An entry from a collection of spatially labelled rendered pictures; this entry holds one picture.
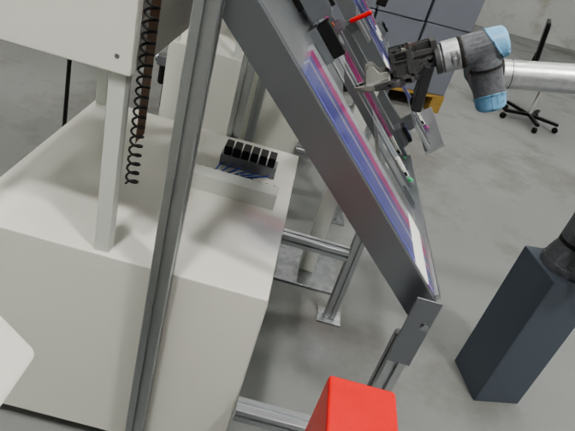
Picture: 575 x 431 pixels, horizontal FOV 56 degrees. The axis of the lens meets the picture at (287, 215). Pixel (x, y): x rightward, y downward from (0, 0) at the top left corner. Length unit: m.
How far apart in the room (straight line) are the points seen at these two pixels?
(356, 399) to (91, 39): 0.68
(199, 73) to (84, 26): 0.20
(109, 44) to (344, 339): 1.41
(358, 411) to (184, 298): 0.51
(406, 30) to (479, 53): 3.00
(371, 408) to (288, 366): 1.10
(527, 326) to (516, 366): 0.19
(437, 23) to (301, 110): 3.57
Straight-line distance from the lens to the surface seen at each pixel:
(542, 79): 1.56
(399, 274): 1.06
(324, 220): 2.10
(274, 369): 1.84
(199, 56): 0.87
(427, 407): 1.97
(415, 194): 1.47
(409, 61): 1.35
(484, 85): 1.40
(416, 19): 4.35
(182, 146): 0.93
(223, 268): 1.16
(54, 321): 1.32
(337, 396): 0.78
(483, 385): 2.04
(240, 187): 1.37
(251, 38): 0.88
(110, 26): 0.94
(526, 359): 2.01
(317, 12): 1.18
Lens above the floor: 1.35
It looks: 32 degrees down
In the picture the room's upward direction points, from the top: 17 degrees clockwise
